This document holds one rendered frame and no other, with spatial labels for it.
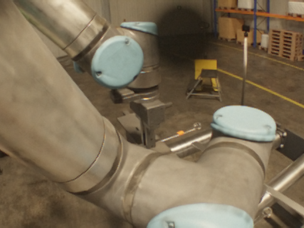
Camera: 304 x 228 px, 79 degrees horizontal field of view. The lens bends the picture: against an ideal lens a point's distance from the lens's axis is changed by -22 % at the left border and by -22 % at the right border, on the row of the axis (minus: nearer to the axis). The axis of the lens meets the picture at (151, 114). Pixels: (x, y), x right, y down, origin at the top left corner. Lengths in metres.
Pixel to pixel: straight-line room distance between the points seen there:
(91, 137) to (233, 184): 0.13
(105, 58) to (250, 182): 0.26
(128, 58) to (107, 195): 0.22
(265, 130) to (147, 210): 0.16
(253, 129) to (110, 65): 0.23
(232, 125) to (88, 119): 0.16
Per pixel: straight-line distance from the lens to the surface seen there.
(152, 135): 0.65
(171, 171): 0.21
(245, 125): 0.26
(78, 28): 0.35
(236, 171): 0.22
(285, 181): 1.17
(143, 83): 0.56
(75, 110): 0.17
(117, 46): 0.35
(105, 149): 0.20
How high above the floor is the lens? 1.66
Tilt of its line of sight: 27 degrees down
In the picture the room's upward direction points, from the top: 4 degrees counter-clockwise
